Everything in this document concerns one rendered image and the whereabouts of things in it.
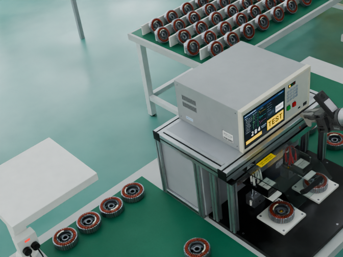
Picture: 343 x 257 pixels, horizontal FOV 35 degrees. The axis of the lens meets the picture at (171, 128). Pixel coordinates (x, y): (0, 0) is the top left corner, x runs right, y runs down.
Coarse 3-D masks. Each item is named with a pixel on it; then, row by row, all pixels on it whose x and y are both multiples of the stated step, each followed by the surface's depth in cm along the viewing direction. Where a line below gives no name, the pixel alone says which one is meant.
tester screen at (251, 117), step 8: (280, 96) 221; (264, 104) 215; (272, 104) 219; (256, 112) 213; (264, 112) 217; (248, 120) 212; (256, 120) 216; (264, 120) 220; (248, 128) 214; (248, 136) 216; (248, 144) 218
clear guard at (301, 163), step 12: (276, 144) 228; (264, 156) 223; (276, 156) 222; (288, 156) 222; (300, 156) 221; (252, 168) 218; (264, 168) 217; (276, 168) 216; (288, 168) 216; (300, 168) 215; (312, 168) 214; (324, 168) 216; (264, 180) 212; (276, 180) 211; (288, 180) 210; (300, 180) 210; (312, 180) 212; (324, 180) 215; (288, 192) 206; (312, 192) 211; (300, 204) 207
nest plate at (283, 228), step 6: (264, 210) 238; (258, 216) 235; (264, 216) 235; (300, 216) 232; (264, 222) 233; (270, 222) 232; (288, 222) 230; (294, 222) 230; (276, 228) 228; (282, 228) 228; (288, 228) 228; (282, 234) 227
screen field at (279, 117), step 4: (280, 112) 226; (276, 116) 225; (280, 116) 227; (268, 120) 222; (272, 120) 224; (276, 120) 226; (280, 120) 228; (268, 124) 223; (272, 124) 225; (268, 128) 224
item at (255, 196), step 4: (248, 196) 240; (252, 196) 239; (256, 196) 239; (260, 196) 240; (248, 200) 241; (252, 200) 239; (256, 200) 239; (260, 200) 242; (252, 204) 241; (256, 204) 241
